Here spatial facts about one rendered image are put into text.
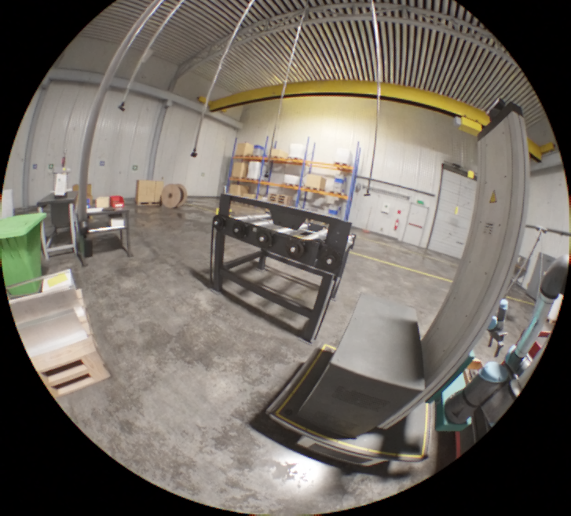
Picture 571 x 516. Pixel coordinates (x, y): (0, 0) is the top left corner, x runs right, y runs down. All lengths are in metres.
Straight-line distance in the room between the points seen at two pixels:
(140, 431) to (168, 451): 0.20
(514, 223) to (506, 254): 0.09
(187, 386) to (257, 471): 0.72
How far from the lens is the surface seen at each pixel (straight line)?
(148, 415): 1.43
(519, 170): 0.71
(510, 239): 0.67
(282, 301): 1.70
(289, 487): 1.31
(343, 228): 1.33
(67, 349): 1.55
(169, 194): 7.92
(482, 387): 0.79
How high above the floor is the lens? 1.29
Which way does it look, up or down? 12 degrees down
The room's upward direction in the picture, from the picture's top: 10 degrees clockwise
